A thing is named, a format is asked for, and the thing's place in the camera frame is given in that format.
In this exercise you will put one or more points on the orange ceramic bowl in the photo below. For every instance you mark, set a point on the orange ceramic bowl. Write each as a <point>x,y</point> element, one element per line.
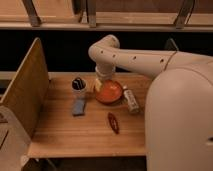
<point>110,92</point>

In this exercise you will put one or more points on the right dark side panel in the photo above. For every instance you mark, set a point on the right dark side panel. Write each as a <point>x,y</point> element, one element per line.
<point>170,45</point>

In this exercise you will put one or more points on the left wooden side panel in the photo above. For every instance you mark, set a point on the left wooden side panel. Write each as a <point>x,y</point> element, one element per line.
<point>23,98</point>

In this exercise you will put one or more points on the small white bottle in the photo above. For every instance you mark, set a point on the small white bottle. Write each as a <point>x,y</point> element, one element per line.
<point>131,100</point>

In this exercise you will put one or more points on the dark red chili pepper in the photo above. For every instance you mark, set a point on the dark red chili pepper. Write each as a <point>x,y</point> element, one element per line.
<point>113,123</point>

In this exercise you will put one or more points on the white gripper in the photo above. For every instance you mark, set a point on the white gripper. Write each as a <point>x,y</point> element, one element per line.
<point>103,72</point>

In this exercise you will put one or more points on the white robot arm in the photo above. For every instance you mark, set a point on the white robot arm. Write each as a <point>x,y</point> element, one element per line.
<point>179,102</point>

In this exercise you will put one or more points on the blue sponge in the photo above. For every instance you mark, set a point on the blue sponge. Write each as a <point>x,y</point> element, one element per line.
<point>78,107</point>

